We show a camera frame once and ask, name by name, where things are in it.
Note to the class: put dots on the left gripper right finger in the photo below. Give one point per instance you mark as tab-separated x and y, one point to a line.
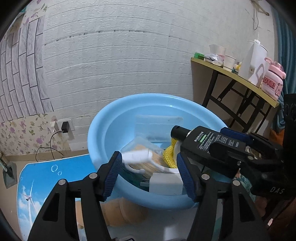
240	218

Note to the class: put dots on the grey dustpan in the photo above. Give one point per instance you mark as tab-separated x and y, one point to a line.
9	172

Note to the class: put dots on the black bottle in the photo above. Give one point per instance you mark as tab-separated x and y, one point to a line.
195	143

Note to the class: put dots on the green small box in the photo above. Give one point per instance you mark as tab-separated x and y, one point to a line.
199	56

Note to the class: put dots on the white electric kettle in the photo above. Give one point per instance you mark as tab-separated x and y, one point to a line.
253	66

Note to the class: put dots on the printed blue table mat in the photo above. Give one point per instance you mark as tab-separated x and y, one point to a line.
41	185

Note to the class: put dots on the white sun plush toy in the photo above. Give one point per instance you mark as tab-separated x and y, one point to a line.
171	152

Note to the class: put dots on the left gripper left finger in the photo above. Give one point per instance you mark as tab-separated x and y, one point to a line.
74	203

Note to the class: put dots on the white power adapter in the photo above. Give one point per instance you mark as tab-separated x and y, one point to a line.
163	184

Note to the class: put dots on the white plastic hook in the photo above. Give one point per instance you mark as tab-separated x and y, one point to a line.
143	156

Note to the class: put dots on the blue plastic basin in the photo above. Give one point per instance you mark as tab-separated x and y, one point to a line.
150	116

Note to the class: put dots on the pink lunch jar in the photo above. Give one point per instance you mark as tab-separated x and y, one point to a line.
272	82

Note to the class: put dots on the clear box of toothpicks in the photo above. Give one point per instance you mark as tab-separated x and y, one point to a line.
139	143

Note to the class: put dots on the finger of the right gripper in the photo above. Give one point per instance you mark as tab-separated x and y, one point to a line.
223	154
243	137

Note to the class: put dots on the yellow side table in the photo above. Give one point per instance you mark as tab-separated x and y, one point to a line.
241	105

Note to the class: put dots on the brown plush bear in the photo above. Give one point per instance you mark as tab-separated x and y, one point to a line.
120	212

